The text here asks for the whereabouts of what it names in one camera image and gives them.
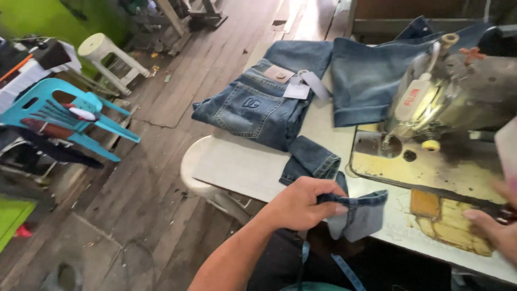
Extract person's right hand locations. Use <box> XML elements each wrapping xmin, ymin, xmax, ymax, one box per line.
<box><xmin>462</xmin><ymin>180</ymin><xmax>517</xmax><ymax>263</ymax></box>

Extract person's left hand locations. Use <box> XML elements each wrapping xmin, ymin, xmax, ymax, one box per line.
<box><xmin>264</xmin><ymin>176</ymin><xmax>349</xmax><ymax>232</ymax></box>

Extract dark scissors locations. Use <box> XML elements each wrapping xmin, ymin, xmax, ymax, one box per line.
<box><xmin>495</xmin><ymin>204</ymin><xmax>517</xmax><ymax>225</ymax></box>

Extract blue denim jeans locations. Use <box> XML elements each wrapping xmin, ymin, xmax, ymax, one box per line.
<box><xmin>330</xmin><ymin>16</ymin><xmax>491</xmax><ymax>128</ymax></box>
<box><xmin>191</xmin><ymin>40</ymin><xmax>388</xmax><ymax>242</ymax></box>

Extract grey industrial sewing machine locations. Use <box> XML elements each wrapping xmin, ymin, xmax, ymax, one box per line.
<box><xmin>347</xmin><ymin>25</ymin><xmax>517</xmax><ymax>211</ymax></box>

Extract blue measuring tape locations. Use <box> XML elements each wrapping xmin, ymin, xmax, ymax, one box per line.
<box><xmin>297</xmin><ymin>241</ymin><xmax>366</xmax><ymax>291</ymax></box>

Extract folded blue denim jeans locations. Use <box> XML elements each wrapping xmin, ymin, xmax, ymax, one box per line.
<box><xmin>330</xmin><ymin>16</ymin><xmax>491</xmax><ymax>128</ymax></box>

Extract white paper hang tag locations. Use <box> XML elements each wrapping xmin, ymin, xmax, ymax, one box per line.
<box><xmin>283</xmin><ymin>70</ymin><xmax>332</xmax><ymax>102</ymax></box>

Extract round white plastic stool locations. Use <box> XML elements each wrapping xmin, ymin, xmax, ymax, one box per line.
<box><xmin>180</xmin><ymin>135</ymin><xmax>253</xmax><ymax>225</ymax></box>

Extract turquoise plastic chair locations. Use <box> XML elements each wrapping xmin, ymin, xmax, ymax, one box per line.
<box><xmin>0</xmin><ymin>78</ymin><xmax>141</xmax><ymax>162</ymax></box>

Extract dark clothes heap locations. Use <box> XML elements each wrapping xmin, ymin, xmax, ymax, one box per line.
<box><xmin>0</xmin><ymin>127</ymin><xmax>105</xmax><ymax>186</ymax></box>

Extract cluttered table with cloths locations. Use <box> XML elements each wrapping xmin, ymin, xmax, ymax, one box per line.
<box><xmin>0</xmin><ymin>36</ymin><xmax>82</xmax><ymax>115</ymax></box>

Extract wooden frame pieces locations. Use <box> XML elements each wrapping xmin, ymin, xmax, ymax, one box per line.
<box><xmin>155</xmin><ymin>0</ymin><xmax>228</xmax><ymax>37</ymax></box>

